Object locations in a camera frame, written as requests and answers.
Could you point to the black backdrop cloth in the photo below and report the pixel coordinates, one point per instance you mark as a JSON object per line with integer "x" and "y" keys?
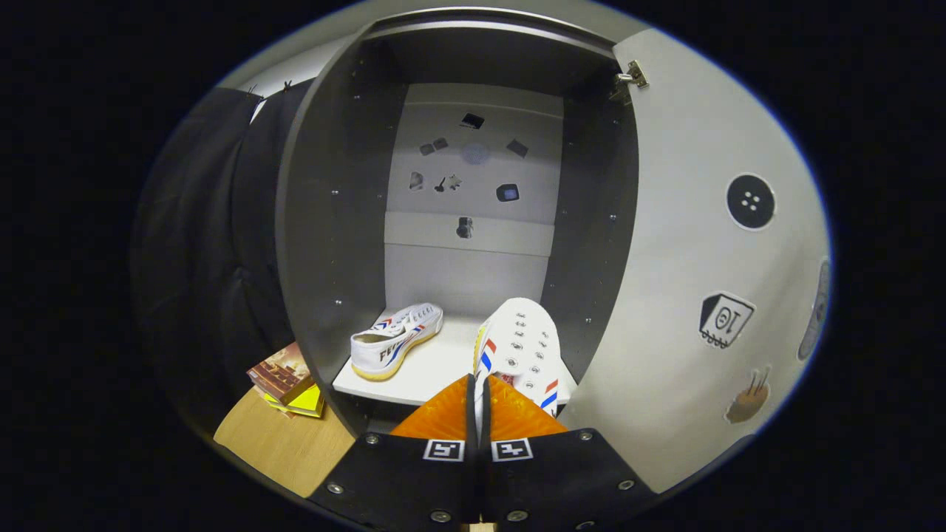
{"x": 207, "y": 258}

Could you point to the white striped shoe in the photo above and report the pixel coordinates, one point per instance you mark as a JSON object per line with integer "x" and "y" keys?
{"x": 521, "y": 340}
{"x": 392, "y": 343}

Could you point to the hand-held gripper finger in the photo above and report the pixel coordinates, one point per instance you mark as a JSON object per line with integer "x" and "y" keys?
{"x": 471, "y": 480}
{"x": 485, "y": 480}

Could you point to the beige shoe cabinet door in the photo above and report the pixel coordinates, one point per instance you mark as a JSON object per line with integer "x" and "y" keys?
{"x": 680, "y": 258}

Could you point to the brown book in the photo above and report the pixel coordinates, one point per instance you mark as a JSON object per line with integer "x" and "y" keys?
{"x": 281, "y": 373}

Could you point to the yellow book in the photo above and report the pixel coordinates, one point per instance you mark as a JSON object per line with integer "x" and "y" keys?
{"x": 307, "y": 403}

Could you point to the grey shoe cabinet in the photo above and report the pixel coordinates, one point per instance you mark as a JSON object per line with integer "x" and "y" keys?
{"x": 325, "y": 222}

